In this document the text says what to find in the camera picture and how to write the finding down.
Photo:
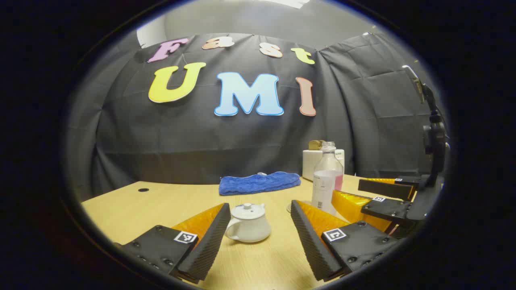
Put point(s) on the clear plastic water bottle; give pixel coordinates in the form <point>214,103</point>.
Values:
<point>327,177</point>

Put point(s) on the ceiling light panel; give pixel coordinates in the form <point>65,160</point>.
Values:
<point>288,3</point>

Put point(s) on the white teacup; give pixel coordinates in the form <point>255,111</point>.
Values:
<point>252,231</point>

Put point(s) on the white toaster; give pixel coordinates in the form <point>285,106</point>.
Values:
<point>310,169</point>

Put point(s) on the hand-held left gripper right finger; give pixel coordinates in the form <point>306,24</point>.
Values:
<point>310,245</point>

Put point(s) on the blue towel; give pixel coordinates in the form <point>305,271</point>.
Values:
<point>258,183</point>

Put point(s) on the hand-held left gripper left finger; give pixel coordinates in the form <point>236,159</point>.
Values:
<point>209,245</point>

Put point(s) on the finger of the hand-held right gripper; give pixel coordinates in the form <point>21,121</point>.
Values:
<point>387,209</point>
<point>383,189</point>

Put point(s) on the black backdrop cloth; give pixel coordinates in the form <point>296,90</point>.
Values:
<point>181,141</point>

